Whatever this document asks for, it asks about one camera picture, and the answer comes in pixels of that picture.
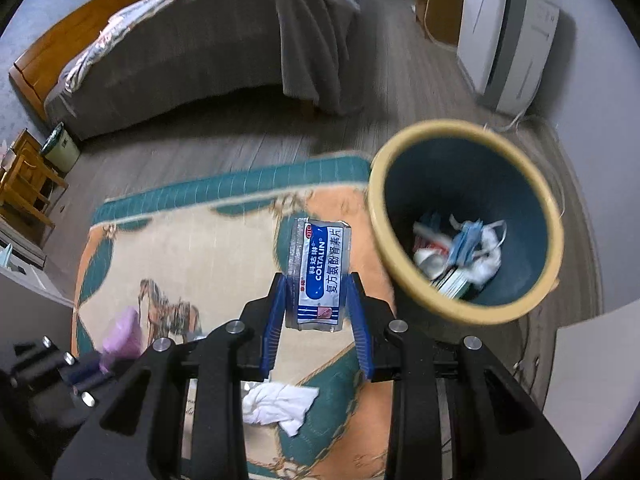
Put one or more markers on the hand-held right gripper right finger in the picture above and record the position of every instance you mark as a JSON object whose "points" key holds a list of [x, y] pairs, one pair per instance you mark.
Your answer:
{"points": [[360, 325]]}

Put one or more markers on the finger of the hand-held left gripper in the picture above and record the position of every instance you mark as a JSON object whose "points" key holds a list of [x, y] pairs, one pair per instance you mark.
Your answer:
{"points": [[45, 357], [86, 382]]}

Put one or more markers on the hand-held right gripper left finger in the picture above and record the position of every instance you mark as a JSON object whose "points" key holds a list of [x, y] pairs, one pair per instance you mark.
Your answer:
{"points": [[277, 320]]}

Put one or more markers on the pink wrapper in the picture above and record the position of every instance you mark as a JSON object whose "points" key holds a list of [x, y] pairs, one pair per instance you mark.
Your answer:
{"points": [[122, 335]]}

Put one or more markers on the silver blue medicine sachet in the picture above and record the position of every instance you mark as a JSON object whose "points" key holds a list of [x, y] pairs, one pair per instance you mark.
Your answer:
{"points": [[320, 270]]}

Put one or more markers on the beige bin with blue inside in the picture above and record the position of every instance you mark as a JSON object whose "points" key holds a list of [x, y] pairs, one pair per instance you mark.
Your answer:
{"points": [[400, 175]]}

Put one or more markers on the white cabinet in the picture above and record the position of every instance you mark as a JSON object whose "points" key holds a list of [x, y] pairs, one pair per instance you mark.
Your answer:
{"points": [[30, 290]]}

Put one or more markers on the white crumpled tissue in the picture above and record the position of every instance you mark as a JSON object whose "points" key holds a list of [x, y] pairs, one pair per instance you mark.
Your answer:
{"points": [[280, 402], [490, 260]]}

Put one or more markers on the white red tube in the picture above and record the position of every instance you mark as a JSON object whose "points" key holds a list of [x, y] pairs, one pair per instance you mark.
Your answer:
{"points": [[427, 260]]}

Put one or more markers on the pale green packet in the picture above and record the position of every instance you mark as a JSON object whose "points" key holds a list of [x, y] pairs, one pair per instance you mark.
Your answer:
{"points": [[452, 285]]}

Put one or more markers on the patterned teal orange rug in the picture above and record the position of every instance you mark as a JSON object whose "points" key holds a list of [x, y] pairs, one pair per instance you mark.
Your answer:
{"points": [[200, 240]]}

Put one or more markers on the blue face mask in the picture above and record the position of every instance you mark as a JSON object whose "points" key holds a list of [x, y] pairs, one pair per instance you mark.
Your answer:
{"points": [[465, 245]]}

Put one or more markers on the wooden chair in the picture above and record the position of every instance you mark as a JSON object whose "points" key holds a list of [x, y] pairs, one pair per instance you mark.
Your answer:
{"points": [[30, 180]]}

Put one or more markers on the small white bucket green lid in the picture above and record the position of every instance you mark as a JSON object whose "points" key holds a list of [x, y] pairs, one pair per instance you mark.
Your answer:
{"points": [[62, 147]]}

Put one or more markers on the white table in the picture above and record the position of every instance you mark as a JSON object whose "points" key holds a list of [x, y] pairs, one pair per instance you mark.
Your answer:
{"points": [[590, 360]]}

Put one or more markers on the bed with grey blanket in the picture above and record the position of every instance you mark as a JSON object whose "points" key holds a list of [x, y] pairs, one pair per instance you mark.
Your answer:
{"points": [[210, 45]]}

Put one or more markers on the wooden headboard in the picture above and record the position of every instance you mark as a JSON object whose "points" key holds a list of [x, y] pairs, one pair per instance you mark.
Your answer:
{"points": [[65, 40]]}

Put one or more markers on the white air purifier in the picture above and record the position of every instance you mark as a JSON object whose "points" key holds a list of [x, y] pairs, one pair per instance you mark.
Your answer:
{"points": [[505, 35]]}

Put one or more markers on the wooden cabinet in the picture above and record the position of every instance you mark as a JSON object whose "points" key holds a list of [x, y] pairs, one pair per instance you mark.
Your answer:
{"points": [[445, 0]]}

